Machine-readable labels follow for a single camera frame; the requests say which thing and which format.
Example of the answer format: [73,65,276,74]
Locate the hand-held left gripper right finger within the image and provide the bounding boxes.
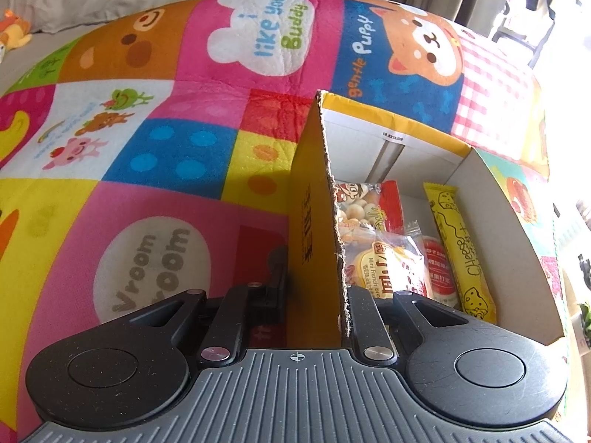
[344,286,468,364]

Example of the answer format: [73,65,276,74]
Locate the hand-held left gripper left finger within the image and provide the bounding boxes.
[121,247,291,366]

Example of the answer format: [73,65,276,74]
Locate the clear mini bread packet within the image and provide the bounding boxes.
[342,220,435,302]

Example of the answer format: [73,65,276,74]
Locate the yellow cardboard box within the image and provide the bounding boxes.
[284,90,572,350]

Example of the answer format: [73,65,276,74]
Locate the yellow cheese stick packet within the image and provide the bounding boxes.
[422,182,498,324]

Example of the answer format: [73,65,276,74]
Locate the round red lid cup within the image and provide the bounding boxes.
[421,235,459,309]

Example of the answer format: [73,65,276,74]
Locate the red snack bag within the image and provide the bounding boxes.
[333,180,406,247]

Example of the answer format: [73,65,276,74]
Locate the colourful cartoon printed blanket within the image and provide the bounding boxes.
[0,0,575,443]

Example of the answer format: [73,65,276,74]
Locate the orange plush toy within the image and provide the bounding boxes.
[0,8,34,52]

